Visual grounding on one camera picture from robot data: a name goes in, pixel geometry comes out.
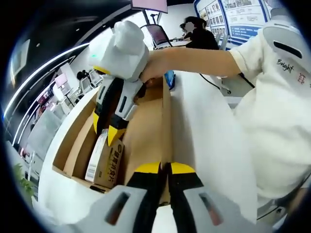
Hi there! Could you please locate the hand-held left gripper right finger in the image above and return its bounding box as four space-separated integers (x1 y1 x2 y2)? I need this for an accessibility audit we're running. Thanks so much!
169 162 259 233

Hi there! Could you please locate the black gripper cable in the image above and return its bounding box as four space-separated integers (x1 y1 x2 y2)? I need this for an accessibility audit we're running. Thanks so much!
199 72 256 89

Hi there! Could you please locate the person's right hand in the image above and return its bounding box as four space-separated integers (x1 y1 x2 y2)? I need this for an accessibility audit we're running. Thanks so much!
134 56 169 99

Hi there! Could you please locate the brown cardboard shoe box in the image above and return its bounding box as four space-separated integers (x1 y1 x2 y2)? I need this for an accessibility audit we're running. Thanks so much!
52 80 176 207

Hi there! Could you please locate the blue wet wipes pack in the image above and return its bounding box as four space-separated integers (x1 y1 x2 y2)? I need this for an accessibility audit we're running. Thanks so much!
164 69 176 91

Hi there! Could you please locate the white grey chest device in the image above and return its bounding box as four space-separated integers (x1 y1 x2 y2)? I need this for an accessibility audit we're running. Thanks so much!
262 7 307 62

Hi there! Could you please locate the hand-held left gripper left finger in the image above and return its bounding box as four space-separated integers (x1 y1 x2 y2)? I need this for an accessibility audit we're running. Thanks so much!
69 161 169 233

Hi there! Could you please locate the small white carton box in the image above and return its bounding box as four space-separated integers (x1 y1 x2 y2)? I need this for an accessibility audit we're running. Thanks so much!
85 128 125 189

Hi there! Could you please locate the person in white shirt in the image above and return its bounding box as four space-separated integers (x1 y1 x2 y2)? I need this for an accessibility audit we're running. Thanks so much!
229 26 311 207

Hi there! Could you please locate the green plant in white pot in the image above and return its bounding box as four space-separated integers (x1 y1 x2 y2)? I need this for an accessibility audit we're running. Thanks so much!
13 164 36 202

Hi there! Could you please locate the pink wall screen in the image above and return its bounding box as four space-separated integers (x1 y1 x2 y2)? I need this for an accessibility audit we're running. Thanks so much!
54 74 69 86

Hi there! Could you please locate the blue wall poster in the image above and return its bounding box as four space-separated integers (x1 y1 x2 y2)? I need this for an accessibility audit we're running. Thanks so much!
194 0 272 46

